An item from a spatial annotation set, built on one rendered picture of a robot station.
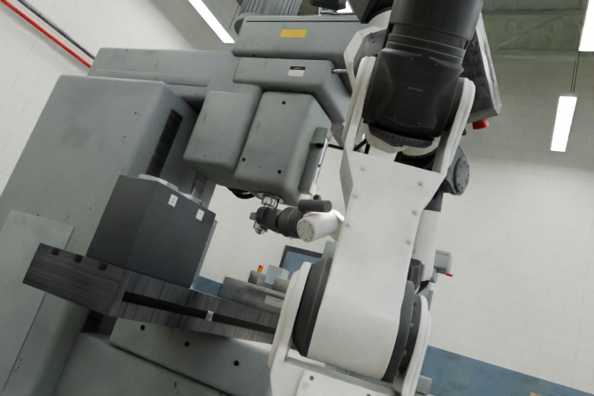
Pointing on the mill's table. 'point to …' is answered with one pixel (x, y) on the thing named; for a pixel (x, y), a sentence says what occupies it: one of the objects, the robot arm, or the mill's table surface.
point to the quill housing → (280, 144)
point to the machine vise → (253, 293)
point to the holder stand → (152, 230)
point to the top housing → (299, 38)
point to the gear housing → (298, 81)
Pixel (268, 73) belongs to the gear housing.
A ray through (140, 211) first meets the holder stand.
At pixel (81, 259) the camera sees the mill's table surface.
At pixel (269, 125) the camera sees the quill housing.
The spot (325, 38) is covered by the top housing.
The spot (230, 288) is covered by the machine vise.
